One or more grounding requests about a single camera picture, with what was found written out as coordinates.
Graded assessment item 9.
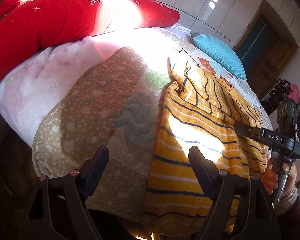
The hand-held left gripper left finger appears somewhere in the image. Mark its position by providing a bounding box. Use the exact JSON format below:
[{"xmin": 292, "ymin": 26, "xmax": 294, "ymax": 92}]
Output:
[{"xmin": 18, "ymin": 145, "xmax": 110, "ymax": 240}]

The pink cloth on rack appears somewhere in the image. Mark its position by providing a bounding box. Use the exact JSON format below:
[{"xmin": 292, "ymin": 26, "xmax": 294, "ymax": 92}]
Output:
[{"xmin": 287, "ymin": 83, "xmax": 300, "ymax": 102}]

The patterned quilted bedspread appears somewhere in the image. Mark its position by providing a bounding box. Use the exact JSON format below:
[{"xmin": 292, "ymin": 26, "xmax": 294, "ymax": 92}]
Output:
[{"xmin": 31, "ymin": 26, "xmax": 274, "ymax": 230}]

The person's right hand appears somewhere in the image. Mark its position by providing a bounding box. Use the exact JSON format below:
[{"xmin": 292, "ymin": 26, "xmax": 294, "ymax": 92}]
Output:
[{"xmin": 262, "ymin": 159, "xmax": 297, "ymax": 200}]

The wooden door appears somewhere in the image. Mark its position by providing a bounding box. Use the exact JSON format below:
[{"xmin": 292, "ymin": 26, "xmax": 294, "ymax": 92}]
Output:
[{"xmin": 231, "ymin": 6, "xmax": 298, "ymax": 95}]

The person's right forearm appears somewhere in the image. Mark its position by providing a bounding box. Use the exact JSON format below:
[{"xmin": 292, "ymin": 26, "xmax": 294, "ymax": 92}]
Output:
[{"xmin": 275, "ymin": 187, "xmax": 300, "ymax": 220}]

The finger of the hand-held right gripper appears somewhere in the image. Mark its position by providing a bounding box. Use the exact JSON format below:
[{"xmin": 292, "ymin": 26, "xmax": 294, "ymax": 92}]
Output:
[{"xmin": 234, "ymin": 122, "xmax": 263, "ymax": 143}]

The red quilt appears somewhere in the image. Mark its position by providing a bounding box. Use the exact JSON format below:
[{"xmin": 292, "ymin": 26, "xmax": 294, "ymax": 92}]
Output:
[{"xmin": 0, "ymin": 0, "xmax": 181, "ymax": 89}]

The blue pillow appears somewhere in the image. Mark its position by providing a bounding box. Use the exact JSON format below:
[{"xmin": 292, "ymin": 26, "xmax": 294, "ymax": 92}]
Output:
[{"xmin": 190, "ymin": 31, "xmax": 247, "ymax": 80}]

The yellow striped small garment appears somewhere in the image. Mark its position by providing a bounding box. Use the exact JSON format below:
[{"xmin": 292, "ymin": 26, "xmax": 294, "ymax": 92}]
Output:
[{"xmin": 143, "ymin": 56, "xmax": 269, "ymax": 237}]

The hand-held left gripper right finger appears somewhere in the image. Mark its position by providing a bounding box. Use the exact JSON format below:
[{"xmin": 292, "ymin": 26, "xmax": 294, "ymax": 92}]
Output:
[{"xmin": 188, "ymin": 146, "xmax": 282, "ymax": 240}]

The pink fleece blanket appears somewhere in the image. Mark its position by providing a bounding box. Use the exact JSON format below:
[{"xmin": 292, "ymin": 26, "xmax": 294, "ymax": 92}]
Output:
[{"xmin": 0, "ymin": 29, "xmax": 150, "ymax": 148}]

